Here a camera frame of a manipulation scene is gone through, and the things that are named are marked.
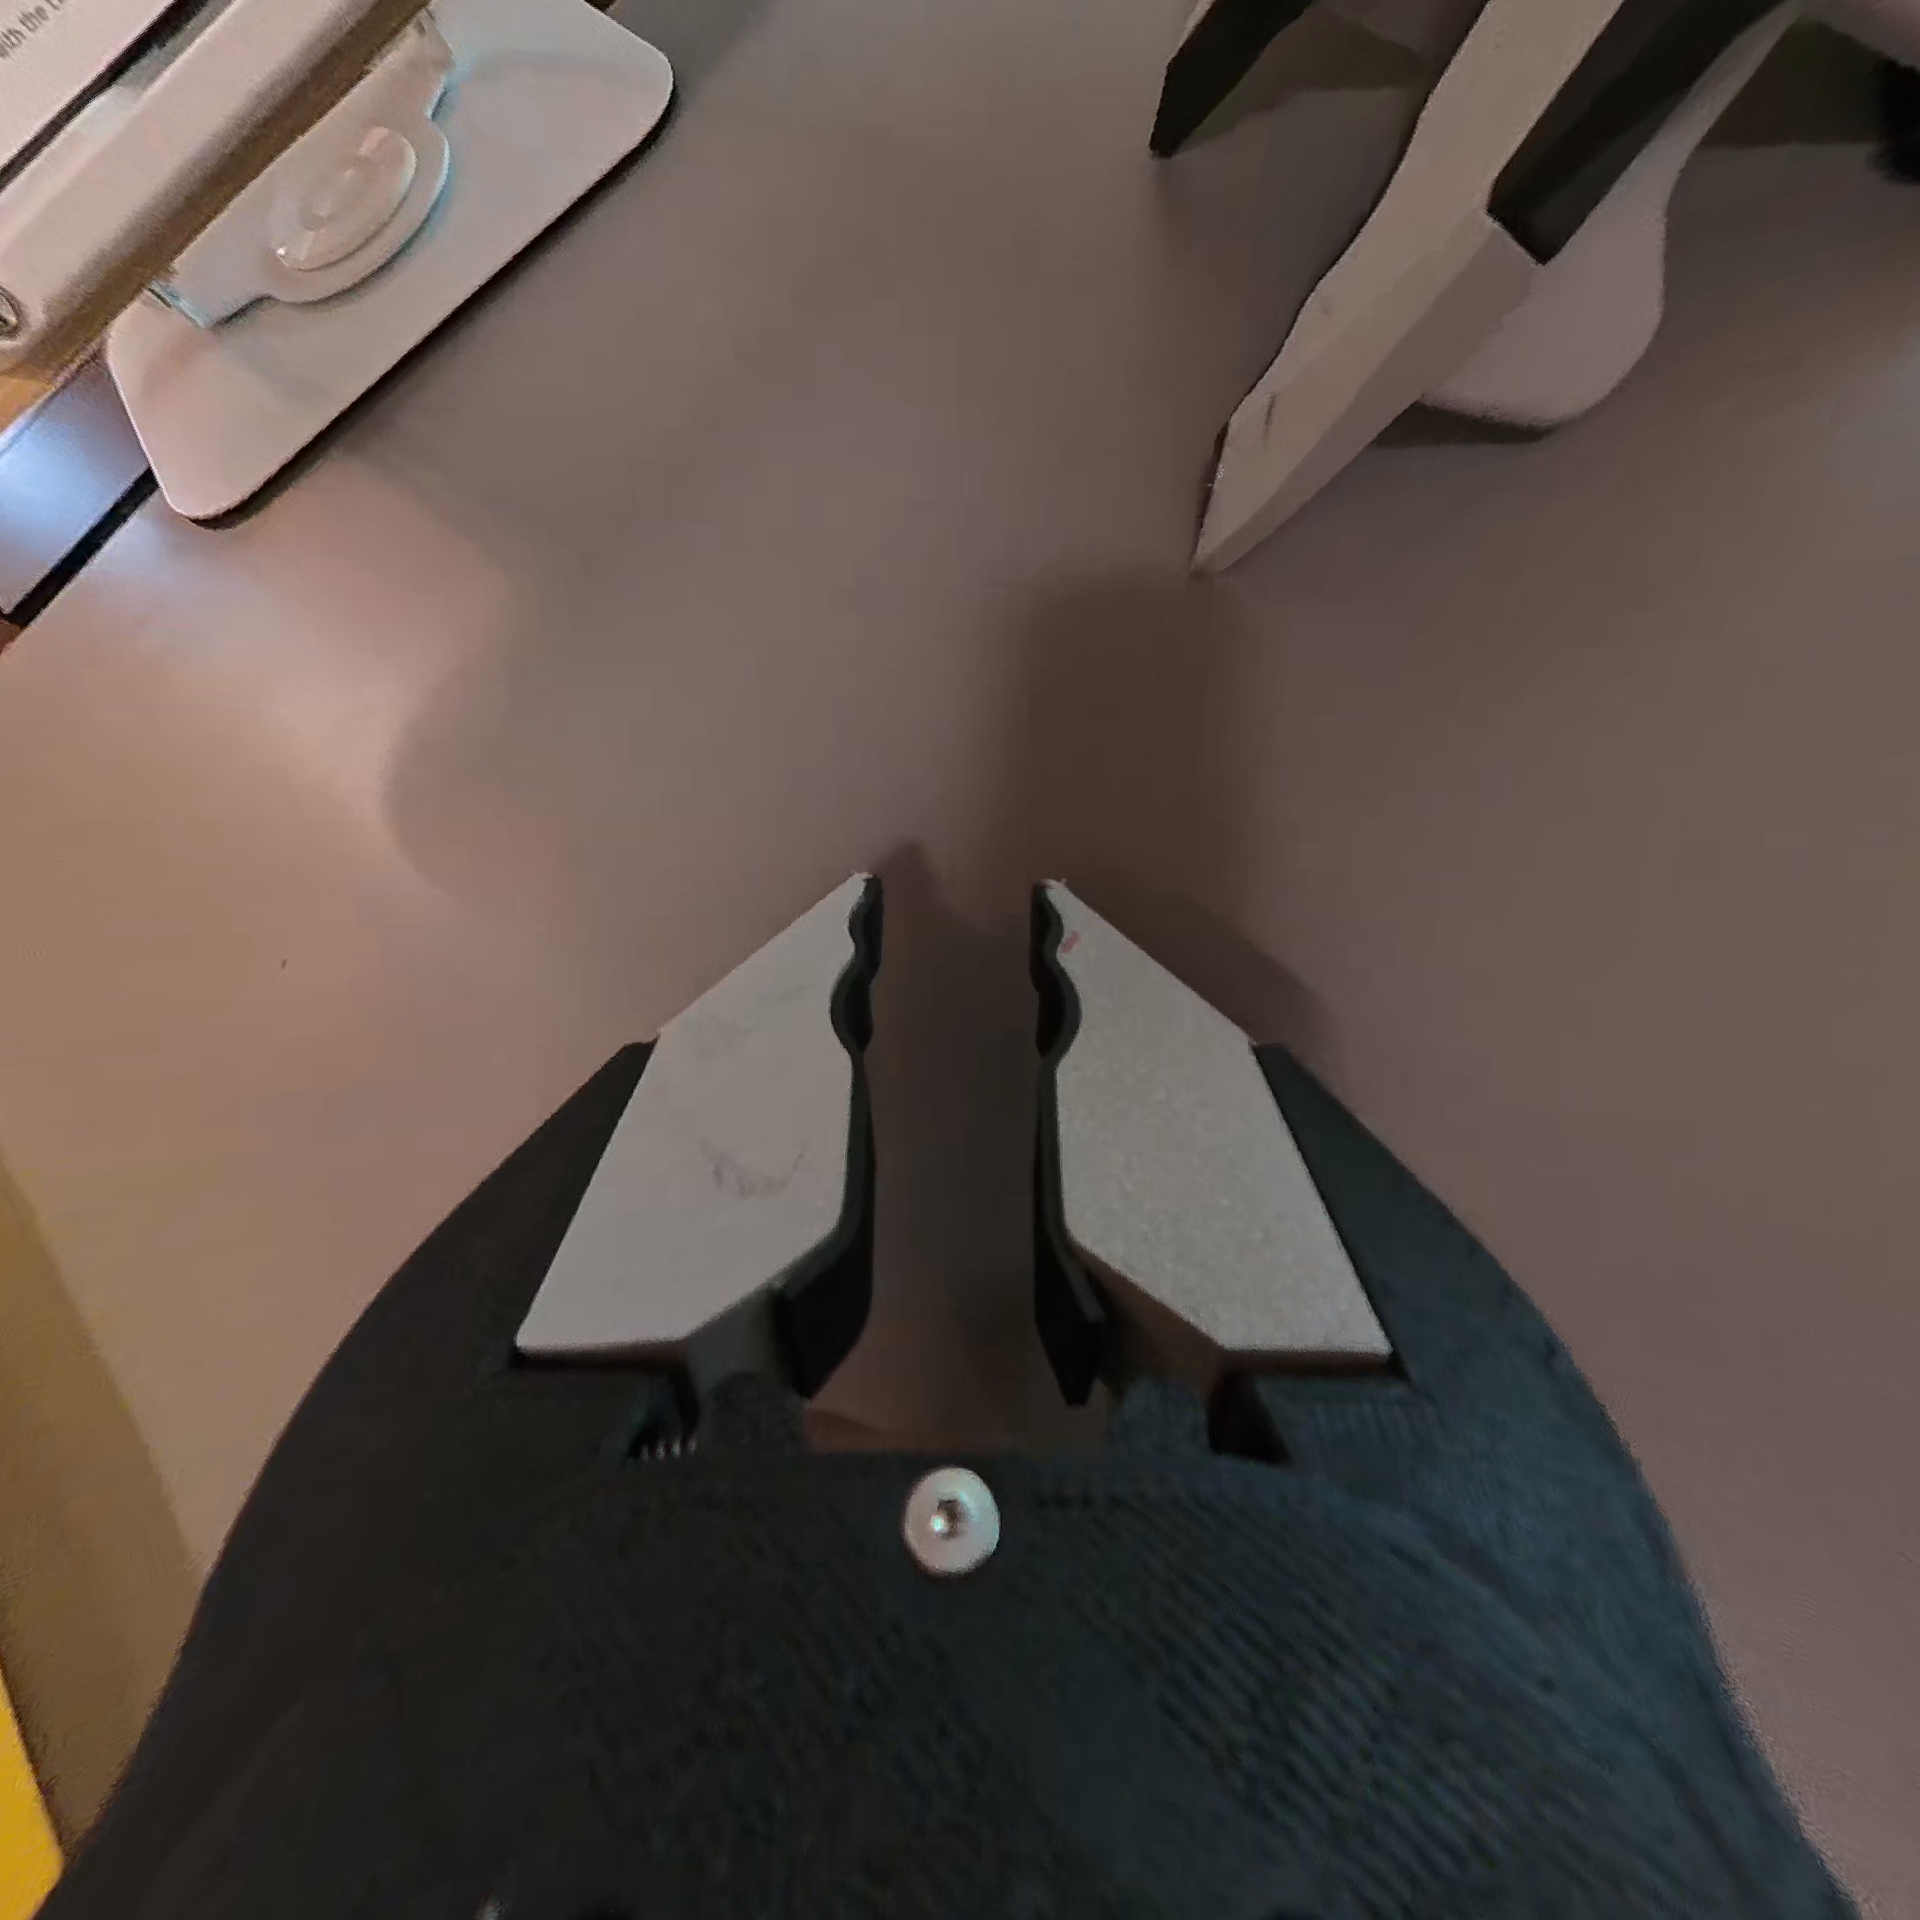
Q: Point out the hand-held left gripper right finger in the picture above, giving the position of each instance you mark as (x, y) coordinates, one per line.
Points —
(1185, 1171)

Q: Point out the wooden document stand white base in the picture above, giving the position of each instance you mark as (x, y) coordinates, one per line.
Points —
(493, 210)

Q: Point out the white printed paper sheet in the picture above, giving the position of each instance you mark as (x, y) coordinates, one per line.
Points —
(53, 44)

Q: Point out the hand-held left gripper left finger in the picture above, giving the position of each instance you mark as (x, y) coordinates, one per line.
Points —
(705, 1171)

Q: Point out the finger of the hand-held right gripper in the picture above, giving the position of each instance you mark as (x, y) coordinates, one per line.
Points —
(1357, 13)
(1395, 269)

